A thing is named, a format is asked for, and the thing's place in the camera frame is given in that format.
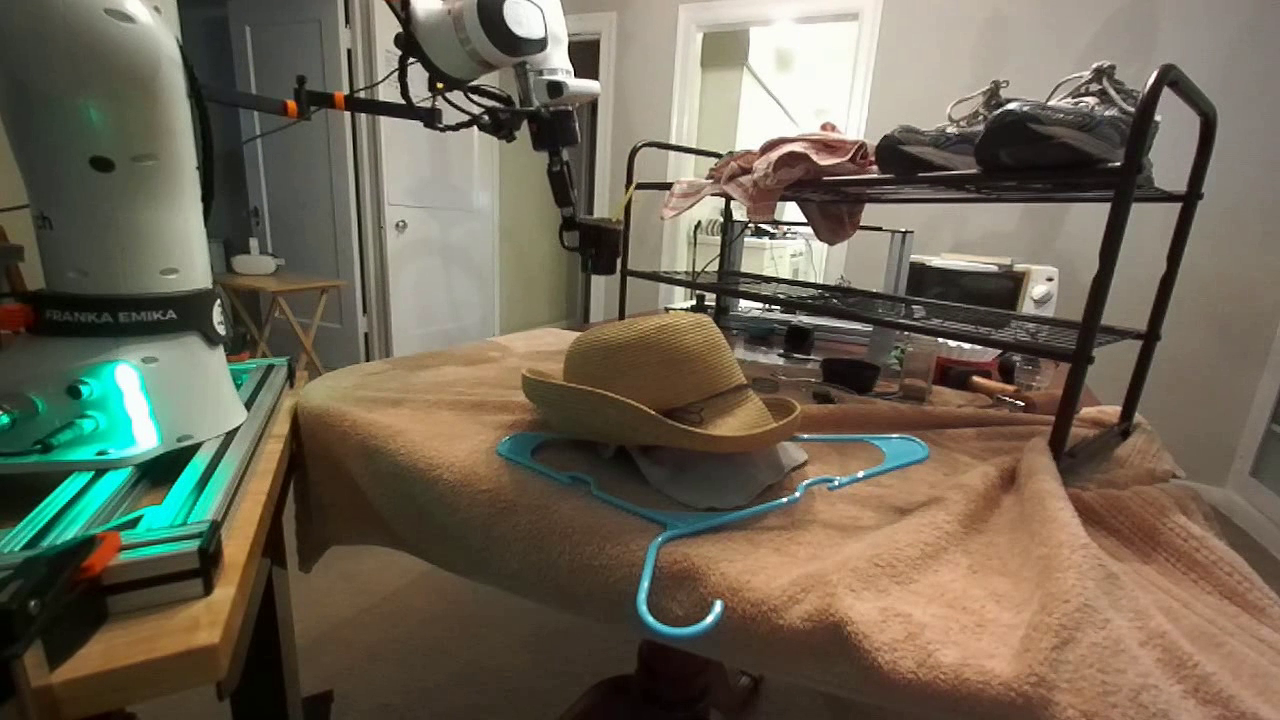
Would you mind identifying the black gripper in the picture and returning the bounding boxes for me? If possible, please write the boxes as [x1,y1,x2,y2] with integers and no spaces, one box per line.
[523,98,588,223]

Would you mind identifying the black cup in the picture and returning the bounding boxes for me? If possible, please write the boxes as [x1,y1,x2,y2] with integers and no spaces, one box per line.
[557,211,627,284]

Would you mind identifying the black metal shelf rack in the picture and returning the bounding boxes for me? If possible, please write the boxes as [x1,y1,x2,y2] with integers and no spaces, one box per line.
[614,58,1219,462]

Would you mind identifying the large brown towel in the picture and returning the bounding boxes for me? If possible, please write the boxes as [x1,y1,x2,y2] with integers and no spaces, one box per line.
[292,320,1280,720]

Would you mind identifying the white door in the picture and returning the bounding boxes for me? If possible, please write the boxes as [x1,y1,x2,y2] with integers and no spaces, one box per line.
[350,0,507,360]

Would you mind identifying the tan straw hat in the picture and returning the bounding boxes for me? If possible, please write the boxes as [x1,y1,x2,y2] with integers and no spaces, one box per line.
[514,307,802,455]

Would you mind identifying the blue plastic clothes hanger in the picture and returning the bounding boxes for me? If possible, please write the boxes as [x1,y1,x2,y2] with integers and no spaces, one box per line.
[494,428,935,642]

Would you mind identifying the small wooden folding table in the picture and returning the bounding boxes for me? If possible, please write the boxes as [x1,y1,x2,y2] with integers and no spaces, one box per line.
[212,269,346,382]

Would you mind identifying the white bowl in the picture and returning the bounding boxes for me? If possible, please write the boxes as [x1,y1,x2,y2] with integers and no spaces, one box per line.
[226,235,289,278]

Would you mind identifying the gray cap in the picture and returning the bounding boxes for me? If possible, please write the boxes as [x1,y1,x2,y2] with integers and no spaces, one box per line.
[557,434,814,515]

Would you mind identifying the small black bowl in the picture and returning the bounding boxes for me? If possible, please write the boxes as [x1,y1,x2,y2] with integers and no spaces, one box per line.
[814,353,885,398]

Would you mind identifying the white toaster oven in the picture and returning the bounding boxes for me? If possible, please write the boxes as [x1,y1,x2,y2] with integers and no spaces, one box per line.
[899,253,1064,324]

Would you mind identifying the black gray sneaker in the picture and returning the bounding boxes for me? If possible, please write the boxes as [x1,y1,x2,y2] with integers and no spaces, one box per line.
[973,90,1160,177]
[940,56,1149,128]

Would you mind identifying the dark brown stool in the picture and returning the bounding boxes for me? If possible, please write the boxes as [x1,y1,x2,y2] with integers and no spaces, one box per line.
[564,634,766,720]

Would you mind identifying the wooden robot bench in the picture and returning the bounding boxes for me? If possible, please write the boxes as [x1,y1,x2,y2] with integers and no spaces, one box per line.
[18,381,310,720]

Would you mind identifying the red handled tool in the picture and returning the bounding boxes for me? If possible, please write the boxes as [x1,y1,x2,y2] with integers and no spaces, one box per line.
[932,348,1039,417]

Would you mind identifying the aluminium rail base frame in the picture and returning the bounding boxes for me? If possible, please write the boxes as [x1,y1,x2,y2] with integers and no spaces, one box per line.
[0,353,296,621]

